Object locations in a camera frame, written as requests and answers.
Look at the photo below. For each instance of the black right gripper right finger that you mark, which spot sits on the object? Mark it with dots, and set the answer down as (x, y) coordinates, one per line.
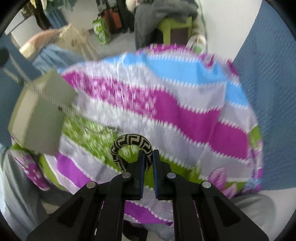
(201, 211)

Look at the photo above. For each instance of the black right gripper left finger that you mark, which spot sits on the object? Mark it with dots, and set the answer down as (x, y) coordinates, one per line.
(96, 211)

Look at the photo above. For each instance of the black cream woven bangle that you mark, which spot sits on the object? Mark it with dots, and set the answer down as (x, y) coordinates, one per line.
(131, 140)

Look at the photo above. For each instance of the grey-green jewelry box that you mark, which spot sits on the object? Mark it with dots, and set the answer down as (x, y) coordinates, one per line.
(36, 123)

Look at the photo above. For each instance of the colourful floral striped pillow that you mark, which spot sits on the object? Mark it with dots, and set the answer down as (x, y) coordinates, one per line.
(190, 107)

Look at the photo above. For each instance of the light blue cloth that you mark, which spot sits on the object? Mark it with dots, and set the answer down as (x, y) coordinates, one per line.
(54, 57)

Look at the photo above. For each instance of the blue quilted bedspread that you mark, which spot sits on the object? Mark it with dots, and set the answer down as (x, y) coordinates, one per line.
(266, 66)

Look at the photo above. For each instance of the beige tote bag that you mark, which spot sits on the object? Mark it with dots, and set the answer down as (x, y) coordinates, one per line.
(75, 40)

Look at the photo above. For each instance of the green white carton box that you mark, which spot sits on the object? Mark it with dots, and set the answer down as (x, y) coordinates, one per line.
(101, 30)

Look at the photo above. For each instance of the green plastic stool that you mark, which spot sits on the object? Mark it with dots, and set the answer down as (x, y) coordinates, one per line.
(175, 32)

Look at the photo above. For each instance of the grey clothing pile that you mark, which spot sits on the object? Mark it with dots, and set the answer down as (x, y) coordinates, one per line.
(148, 15)

